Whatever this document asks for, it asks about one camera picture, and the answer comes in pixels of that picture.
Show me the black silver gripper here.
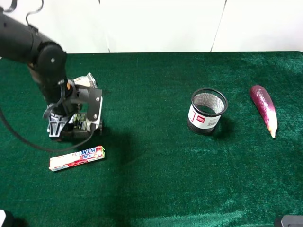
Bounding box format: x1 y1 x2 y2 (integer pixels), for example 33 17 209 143
47 89 103 141

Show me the clear wrapped snack bar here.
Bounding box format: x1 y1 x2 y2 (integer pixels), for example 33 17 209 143
73 72 97 88

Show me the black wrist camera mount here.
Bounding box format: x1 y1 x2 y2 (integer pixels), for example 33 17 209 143
75 85 103 127

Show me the Hi-Chew candy pack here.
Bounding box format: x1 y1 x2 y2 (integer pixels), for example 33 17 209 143
49 146 105 172

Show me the black white object bottom left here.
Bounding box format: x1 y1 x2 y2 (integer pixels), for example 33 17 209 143
0 210 14 227

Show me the purple eggplant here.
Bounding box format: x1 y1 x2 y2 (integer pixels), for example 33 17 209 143
250 85 278 138

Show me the black cable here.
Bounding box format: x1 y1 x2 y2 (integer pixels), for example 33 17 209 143
0 104 95 152

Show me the black mesh pen cup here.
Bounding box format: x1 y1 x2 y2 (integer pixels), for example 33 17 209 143
187 87 228 135

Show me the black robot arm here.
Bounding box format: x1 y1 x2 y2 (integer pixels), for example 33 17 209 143
0 9 103 141

